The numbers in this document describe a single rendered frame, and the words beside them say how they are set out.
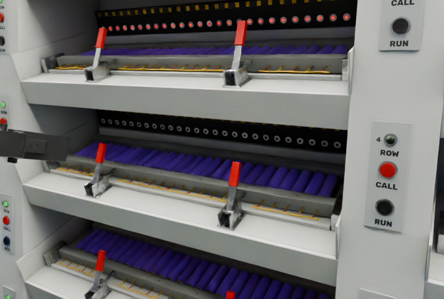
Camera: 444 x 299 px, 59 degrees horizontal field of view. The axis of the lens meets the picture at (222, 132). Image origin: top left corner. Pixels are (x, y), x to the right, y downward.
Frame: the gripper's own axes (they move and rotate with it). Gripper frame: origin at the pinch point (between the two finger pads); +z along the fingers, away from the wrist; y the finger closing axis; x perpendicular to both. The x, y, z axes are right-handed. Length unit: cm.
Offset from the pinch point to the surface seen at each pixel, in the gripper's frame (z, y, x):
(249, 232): 21.7, 17.9, -8.1
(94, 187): 20.6, -11.3, -6.3
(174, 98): 17.3, 5.2, 9.4
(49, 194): 21.0, -22.6, -9.5
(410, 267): 20.3, 38.2, -7.7
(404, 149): 17.4, 36.5, 5.2
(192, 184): 26.2, 4.8, -3.4
